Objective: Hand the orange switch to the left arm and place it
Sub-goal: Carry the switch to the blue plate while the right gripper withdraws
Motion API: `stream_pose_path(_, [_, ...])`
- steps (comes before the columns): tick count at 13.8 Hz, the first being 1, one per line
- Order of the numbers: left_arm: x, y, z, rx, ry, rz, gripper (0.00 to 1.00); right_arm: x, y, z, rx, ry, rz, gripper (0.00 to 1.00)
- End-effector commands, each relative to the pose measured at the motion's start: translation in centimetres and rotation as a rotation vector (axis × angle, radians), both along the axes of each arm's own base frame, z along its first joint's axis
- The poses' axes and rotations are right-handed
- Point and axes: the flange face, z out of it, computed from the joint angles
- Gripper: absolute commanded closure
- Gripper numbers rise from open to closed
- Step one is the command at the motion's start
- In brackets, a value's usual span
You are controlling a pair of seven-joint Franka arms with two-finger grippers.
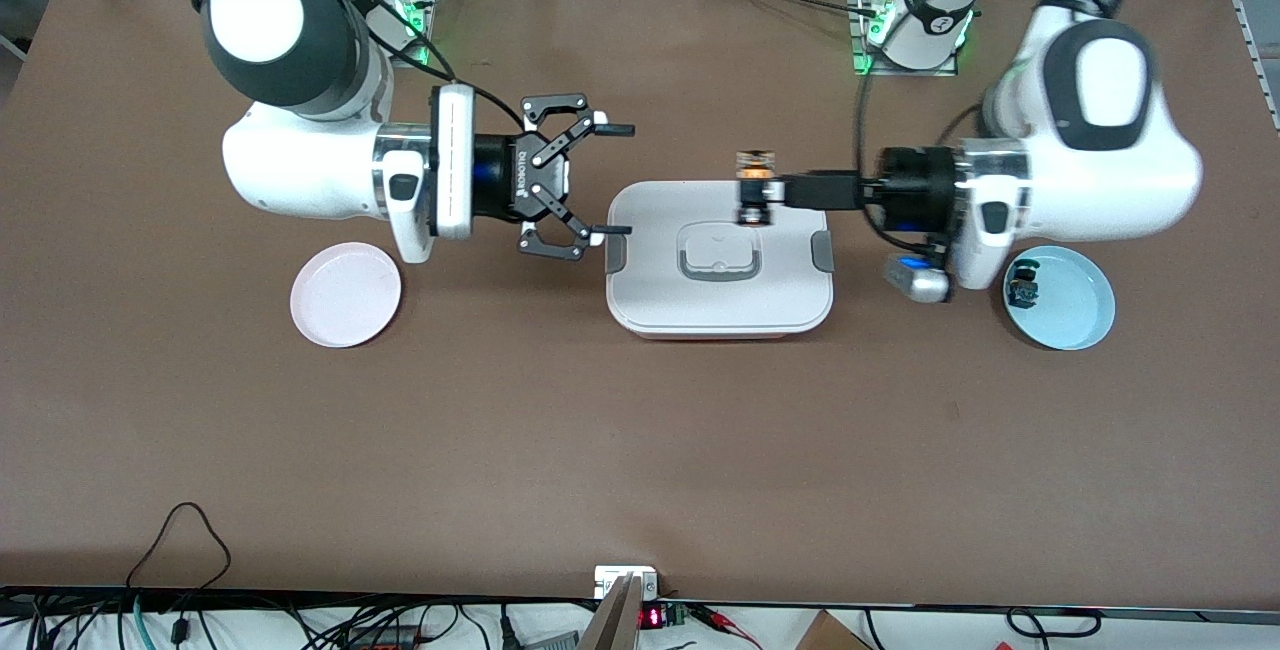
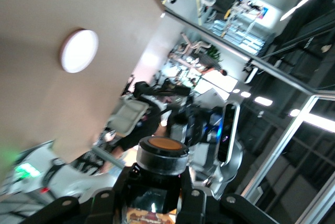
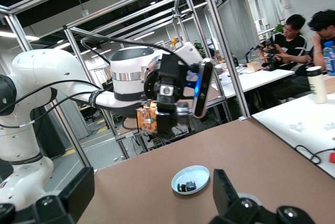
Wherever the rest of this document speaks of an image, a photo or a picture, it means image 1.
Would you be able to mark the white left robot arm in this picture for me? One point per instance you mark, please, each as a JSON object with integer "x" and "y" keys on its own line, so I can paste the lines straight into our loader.
{"x": 1100, "y": 180}

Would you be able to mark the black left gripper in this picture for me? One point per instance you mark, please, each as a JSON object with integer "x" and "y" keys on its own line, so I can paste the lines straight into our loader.
{"x": 905, "y": 192}

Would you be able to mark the green blue push button switch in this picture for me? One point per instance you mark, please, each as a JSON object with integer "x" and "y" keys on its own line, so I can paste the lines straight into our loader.
{"x": 1024, "y": 290}

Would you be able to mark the light blue round plate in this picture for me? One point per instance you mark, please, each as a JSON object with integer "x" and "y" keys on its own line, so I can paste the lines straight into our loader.
{"x": 1075, "y": 310}

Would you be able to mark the perforated metal strip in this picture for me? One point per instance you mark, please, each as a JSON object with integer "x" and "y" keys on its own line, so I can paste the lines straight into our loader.
{"x": 1248, "y": 40}

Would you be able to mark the pink round plate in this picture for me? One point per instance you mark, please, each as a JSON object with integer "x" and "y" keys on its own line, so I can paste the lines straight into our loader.
{"x": 345, "y": 295}

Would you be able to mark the red digit display module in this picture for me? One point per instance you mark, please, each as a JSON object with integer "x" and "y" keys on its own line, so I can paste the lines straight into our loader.
{"x": 652, "y": 617}

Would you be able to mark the small silver bracket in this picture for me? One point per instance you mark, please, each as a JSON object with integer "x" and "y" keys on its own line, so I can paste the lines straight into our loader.
{"x": 605, "y": 578}

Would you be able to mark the brown cardboard piece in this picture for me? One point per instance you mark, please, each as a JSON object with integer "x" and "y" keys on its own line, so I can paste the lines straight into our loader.
{"x": 830, "y": 635}

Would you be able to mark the aluminium profile bar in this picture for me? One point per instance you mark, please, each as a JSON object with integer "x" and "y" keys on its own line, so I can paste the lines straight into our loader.
{"x": 615, "y": 620}

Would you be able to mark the orange push button switch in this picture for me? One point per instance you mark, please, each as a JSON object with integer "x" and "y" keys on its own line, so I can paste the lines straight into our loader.
{"x": 755, "y": 168}

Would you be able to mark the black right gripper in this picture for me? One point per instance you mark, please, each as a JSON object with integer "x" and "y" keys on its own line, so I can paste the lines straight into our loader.
{"x": 497, "y": 176}

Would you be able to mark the red clip lead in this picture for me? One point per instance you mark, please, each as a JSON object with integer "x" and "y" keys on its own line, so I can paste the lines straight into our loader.
{"x": 715, "y": 616}

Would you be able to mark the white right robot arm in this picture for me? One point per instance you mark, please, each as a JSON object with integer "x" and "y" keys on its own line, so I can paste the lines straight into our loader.
{"x": 290, "y": 170}

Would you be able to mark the white lunch box grey clips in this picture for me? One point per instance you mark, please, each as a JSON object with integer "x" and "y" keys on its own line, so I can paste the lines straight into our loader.
{"x": 660, "y": 290}

